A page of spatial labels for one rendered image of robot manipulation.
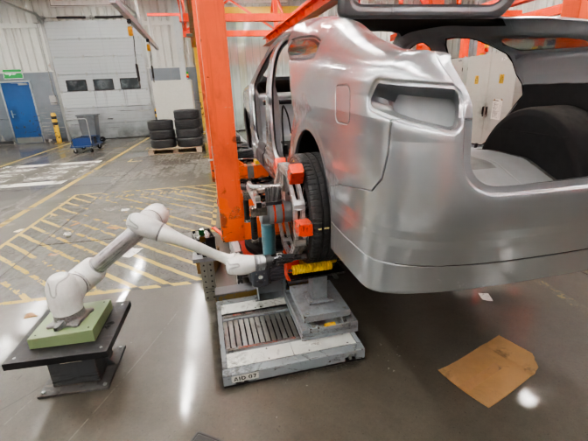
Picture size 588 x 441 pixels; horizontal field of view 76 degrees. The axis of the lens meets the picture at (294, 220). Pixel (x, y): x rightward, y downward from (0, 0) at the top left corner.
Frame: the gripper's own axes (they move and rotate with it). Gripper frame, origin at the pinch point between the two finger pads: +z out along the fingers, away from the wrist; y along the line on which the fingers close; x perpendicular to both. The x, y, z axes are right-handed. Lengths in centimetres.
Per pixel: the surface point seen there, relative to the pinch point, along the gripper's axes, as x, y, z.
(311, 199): 19.6, 30.8, 5.4
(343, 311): -28.6, -30.4, 26.6
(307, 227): 5.9, 26.8, 0.8
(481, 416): -96, 6, 70
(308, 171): 35.1, 32.6, 6.6
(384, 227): -21, 79, 15
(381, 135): 4, 101, 13
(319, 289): -11.6, -34.6, 16.1
